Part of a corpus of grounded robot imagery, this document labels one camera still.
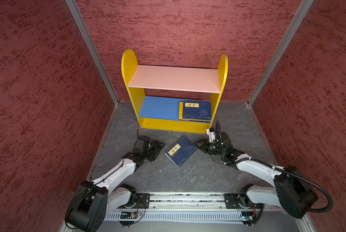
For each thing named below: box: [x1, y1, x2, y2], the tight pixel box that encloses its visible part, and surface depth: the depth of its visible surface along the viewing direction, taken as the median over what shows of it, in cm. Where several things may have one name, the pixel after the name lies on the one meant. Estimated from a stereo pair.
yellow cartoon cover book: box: [178, 101, 185, 121], surface depth 93 cm
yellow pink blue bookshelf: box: [121, 49, 229, 134], surface depth 81 cm
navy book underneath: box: [182, 100, 213, 124], surface depth 92 cm
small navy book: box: [164, 135, 199, 168], surface depth 93 cm
